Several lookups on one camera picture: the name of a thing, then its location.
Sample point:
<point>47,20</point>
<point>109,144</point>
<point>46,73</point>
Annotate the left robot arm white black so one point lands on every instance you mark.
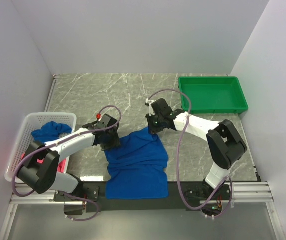
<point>39,166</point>

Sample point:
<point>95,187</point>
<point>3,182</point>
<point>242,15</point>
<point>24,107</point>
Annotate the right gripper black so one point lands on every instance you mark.
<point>151,128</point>

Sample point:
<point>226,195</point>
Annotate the green plastic tray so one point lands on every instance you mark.
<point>212,94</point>

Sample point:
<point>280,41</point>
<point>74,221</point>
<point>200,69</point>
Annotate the pink towel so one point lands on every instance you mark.
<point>61,165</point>

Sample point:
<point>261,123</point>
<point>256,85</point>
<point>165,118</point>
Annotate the white perforated plastic basket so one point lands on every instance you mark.
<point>32,122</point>

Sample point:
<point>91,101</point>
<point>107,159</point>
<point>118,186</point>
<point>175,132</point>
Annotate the large blue towel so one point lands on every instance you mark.
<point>137,168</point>

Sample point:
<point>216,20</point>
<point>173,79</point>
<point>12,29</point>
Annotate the aluminium rail frame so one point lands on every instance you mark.
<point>243,192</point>

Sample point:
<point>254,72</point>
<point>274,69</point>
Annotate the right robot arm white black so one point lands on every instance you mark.
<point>225,143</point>

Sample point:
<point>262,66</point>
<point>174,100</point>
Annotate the blue towel in basket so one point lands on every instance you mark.
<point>51,131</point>

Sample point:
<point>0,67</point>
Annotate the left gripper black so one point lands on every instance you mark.
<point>115,142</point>

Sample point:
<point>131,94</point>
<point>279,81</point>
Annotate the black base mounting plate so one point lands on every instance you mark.
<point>194,192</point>

